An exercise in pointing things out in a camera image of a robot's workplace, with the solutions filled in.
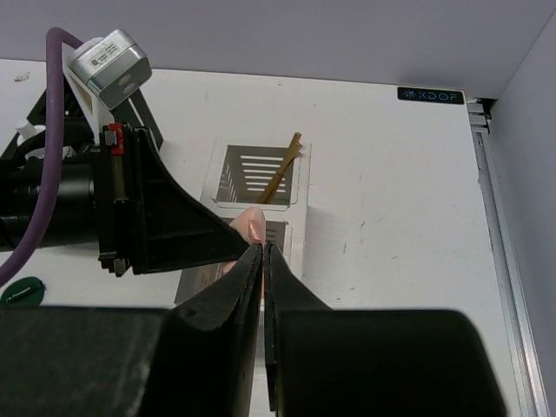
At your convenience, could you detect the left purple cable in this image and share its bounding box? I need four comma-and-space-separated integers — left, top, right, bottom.
0, 27, 83, 288

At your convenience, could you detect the right blue table sticker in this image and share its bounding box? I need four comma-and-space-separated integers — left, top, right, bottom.
397, 87, 466, 105

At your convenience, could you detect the black slotted organizer box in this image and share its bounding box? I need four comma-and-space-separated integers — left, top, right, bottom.
1, 81, 163, 160

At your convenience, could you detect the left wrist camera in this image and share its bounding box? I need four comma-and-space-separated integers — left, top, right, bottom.
63, 30, 152, 140

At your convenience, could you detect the small white scrap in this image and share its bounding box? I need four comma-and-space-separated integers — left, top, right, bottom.
14, 72, 30, 83

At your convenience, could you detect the wooden stick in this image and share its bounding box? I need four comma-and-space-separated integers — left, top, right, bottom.
257, 131, 301, 204
264, 132, 303, 204

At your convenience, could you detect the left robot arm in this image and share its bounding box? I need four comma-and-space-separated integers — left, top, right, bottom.
1, 122, 247, 278

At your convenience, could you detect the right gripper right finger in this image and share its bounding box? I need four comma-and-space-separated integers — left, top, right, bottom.
263, 243, 507, 416

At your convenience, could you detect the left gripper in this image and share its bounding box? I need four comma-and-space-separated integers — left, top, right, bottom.
90, 122, 248, 276

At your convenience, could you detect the white lotion bottle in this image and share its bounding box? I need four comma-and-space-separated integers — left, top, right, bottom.
16, 119, 46, 144

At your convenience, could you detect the green round compact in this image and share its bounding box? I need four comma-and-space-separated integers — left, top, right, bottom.
1, 276, 46, 307

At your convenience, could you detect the peach makeup sponge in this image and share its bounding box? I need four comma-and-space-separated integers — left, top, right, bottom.
221, 207, 268, 301

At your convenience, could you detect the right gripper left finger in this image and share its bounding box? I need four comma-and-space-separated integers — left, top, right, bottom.
1, 244, 262, 416

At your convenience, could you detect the white slotted organizer box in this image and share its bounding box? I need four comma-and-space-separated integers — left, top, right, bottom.
173, 138, 313, 308

